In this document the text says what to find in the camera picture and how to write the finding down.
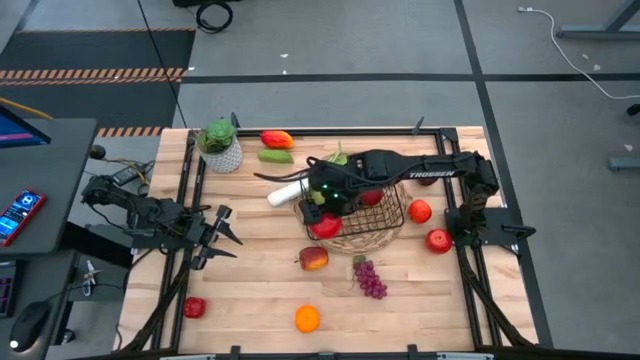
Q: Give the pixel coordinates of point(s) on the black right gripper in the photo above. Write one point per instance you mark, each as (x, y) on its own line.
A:
(337, 180)

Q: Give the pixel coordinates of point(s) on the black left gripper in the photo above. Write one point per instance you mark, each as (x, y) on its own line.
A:
(200, 232)

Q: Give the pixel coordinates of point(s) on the red pomegranate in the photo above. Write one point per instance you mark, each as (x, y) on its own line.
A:
(372, 197)

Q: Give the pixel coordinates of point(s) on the red and yellow apple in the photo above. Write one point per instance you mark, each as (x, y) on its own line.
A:
(314, 258)

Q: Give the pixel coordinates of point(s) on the red bell pepper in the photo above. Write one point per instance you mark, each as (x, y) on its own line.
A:
(194, 307)

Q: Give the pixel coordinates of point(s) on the green cucumber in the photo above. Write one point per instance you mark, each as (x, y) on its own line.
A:
(275, 156)

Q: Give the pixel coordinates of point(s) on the red orange mango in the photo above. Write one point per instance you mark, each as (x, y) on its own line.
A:
(276, 140)

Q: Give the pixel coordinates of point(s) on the dark maroon pomegranate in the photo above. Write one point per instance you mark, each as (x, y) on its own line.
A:
(427, 182)

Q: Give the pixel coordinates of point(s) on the orange fruit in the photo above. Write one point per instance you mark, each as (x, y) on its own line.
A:
(307, 319)

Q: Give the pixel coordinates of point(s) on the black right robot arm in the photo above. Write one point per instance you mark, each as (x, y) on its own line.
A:
(435, 167)

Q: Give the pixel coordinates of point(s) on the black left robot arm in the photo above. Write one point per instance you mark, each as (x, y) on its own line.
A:
(150, 212)

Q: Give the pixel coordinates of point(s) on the round woven placemat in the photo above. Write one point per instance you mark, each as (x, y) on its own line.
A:
(350, 246)

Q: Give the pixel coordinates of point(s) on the white and green leek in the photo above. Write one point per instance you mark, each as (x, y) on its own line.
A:
(285, 195)

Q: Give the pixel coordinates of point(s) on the plant in white patterned pot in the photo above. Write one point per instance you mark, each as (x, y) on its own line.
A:
(225, 157)

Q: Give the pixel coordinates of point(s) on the purple grape bunch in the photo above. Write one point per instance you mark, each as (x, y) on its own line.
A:
(370, 280)

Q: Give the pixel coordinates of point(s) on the orange red tomato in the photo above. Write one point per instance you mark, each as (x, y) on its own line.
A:
(420, 211)

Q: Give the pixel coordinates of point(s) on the black power adapter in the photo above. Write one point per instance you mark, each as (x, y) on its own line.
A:
(127, 174)

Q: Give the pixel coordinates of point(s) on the black round knob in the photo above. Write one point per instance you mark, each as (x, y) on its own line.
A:
(97, 151)

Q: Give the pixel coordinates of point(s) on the black side desk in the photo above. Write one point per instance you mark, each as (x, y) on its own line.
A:
(55, 165)

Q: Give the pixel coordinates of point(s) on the red smartphone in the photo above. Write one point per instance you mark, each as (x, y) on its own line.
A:
(17, 215)

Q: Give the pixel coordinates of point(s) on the black computer mouse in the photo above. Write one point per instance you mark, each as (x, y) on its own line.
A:
(27, 327)

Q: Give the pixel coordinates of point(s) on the dark keyboard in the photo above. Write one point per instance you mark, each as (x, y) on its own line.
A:
(7, 292)

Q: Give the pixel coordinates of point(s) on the black hazard-striped floor mat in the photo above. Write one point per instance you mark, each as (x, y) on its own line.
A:
(100, 50)

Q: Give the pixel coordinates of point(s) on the computer monitor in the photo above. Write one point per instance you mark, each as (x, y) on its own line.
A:
(15, 132)

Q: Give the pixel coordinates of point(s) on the grey table foot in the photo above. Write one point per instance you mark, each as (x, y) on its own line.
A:
(625, 164)

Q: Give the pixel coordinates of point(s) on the grey table leg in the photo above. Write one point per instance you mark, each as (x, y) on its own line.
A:
(590, 33)

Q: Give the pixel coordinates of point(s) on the black caster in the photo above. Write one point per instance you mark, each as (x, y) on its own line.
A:
(635, 110)

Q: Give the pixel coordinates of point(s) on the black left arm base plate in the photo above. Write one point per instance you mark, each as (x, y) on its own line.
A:
(150, 241)

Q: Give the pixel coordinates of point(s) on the black aluminium table frame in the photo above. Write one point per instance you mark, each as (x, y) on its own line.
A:
(280, 132)

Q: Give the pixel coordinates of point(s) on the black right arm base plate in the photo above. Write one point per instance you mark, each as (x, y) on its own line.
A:
(500, 225)

